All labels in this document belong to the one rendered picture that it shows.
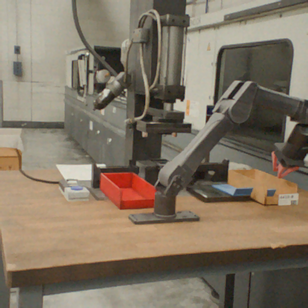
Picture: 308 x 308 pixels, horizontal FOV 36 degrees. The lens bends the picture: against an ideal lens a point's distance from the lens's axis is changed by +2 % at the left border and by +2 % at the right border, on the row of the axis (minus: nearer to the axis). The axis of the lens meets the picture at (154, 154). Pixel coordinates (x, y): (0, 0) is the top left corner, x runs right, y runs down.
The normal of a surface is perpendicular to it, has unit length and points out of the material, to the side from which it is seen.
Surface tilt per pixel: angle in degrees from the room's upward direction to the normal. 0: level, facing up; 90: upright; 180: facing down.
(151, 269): 90
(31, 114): 90
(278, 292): 90
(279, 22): 90
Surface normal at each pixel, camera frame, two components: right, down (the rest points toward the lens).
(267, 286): -0.96, 0.00
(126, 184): 0.35, 0.18
